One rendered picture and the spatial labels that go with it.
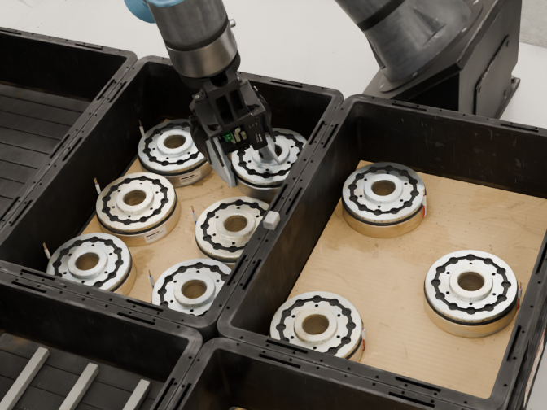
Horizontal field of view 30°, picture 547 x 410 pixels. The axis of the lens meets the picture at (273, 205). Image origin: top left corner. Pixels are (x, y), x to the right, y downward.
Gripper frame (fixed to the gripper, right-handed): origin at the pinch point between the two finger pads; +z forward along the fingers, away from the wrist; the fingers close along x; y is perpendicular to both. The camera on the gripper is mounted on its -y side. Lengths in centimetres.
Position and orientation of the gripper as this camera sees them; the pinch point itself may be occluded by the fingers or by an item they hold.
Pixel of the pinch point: (247, 166)
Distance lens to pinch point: 129.7
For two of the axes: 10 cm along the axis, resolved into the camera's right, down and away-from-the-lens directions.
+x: 9.0, -4.3, 0.8
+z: 2.4, 6.4, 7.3
